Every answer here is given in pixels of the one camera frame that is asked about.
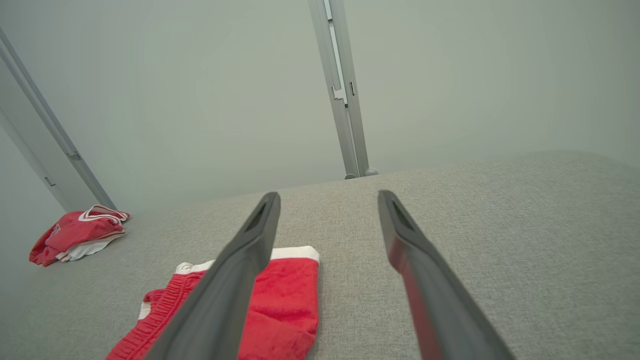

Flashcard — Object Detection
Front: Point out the red shorts white trim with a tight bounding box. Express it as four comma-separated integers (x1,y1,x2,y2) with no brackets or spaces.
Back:
105,245,321,360

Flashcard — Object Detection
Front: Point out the grey upright metal post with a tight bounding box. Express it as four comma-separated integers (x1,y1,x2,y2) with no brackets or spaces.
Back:
307,0,371,179

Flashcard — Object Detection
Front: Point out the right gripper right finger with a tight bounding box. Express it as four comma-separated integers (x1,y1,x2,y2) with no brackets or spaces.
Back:
377,190,516,360

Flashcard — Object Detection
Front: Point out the grey fabric padded surface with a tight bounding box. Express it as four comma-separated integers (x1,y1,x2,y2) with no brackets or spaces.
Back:
0,150,640,360

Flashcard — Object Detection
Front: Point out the red white-sleeved shirt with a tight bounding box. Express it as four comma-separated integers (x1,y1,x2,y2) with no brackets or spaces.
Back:
28,204,131,267

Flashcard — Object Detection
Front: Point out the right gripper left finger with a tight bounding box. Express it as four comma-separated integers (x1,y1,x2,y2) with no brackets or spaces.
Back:
145,191,282,360

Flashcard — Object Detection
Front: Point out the grey slanted metal frame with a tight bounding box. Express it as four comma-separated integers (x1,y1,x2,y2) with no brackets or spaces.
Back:
0,27,119,213

